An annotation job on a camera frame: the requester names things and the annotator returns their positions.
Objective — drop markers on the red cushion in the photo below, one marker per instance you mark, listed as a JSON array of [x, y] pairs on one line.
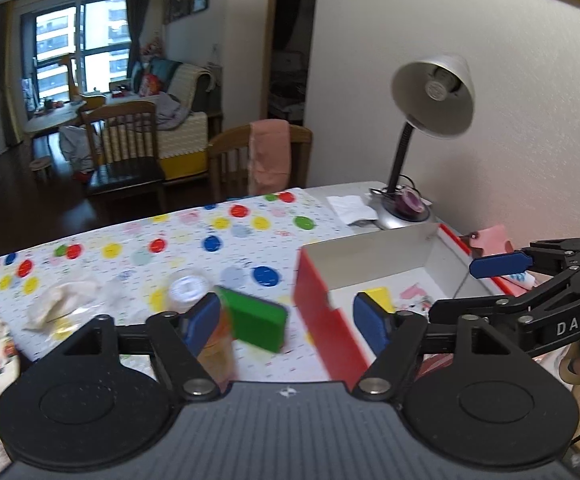
[[150, 85]]

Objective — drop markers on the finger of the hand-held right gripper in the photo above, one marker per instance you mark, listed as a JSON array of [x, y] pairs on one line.
[[500, 265], [560, 317]]

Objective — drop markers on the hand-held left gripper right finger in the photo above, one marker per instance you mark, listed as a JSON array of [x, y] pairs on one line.
[[370, 321]]

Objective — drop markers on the sofa with cream cover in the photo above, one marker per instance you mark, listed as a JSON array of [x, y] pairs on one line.
[[185, 135]]

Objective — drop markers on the grey clothing pile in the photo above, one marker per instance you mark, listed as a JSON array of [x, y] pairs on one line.
[[172, 110]]

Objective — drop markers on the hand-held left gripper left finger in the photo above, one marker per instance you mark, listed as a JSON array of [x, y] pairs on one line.
[[202, 321]]

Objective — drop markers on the white cloth bag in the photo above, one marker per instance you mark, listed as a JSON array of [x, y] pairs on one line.
[[77, 145]]

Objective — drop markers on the large window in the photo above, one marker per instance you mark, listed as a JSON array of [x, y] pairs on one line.
[[95, 35]]

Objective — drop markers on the purple tape roll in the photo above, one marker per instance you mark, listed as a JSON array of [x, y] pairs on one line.
[[409, 204]]

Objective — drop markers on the orange bottle with white cap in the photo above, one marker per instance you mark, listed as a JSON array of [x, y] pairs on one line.
[[220, 350]]

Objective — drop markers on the green sponge block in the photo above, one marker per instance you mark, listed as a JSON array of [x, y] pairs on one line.
[[257, 317]]

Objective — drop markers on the grey curtain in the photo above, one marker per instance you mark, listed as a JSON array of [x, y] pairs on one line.
[[140, 20]]

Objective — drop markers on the wooden chair with dark seat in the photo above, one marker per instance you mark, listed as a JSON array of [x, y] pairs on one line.
[[120, 170]]

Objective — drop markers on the grey desk lamp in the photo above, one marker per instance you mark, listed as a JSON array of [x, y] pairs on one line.
[[432, 92]]

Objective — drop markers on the clear plastic bag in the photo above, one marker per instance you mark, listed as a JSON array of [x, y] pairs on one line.
[[67, 300]]

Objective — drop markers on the white and blue tube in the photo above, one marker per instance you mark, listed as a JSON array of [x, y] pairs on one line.
[[520, 278]]

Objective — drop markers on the red and white cardboard box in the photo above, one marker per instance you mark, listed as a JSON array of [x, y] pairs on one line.
[[395, 260]]

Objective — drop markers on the pink towel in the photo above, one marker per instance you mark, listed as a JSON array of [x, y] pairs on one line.
[[270, 155]]

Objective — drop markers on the white tissue paper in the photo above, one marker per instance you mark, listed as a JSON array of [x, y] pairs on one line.
[[352, 207]]

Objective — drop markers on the round wooden table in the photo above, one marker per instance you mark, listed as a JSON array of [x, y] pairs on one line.
[[50, 120]]

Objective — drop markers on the small wooden stool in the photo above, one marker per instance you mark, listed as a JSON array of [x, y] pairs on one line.
[[41, 165]]

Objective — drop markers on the yellow sponge block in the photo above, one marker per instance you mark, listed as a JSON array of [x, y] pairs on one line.
[[382, 297]]

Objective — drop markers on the balloon print tablecloth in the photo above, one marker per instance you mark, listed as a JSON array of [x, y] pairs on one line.
[[135, 240]]

